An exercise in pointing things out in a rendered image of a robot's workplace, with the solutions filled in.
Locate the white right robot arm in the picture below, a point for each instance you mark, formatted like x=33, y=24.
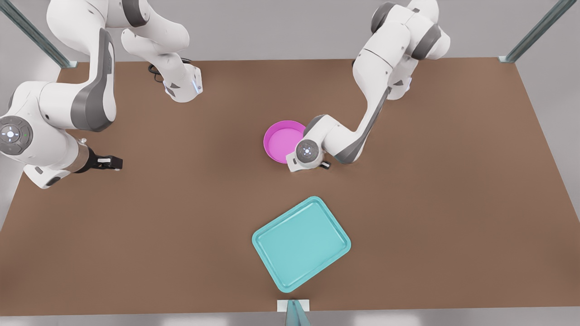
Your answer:
x=93, y=97

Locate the teal rectangular tray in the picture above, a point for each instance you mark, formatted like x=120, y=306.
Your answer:
x=301, y=243

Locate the silver frame post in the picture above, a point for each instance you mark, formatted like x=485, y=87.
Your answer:
x=38, y=35
x=534, y=32
x=295, y=312

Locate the pink round plate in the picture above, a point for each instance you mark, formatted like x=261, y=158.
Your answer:
x=282, y=141

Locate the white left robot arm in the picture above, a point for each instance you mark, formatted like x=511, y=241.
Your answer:
x=385, y=68

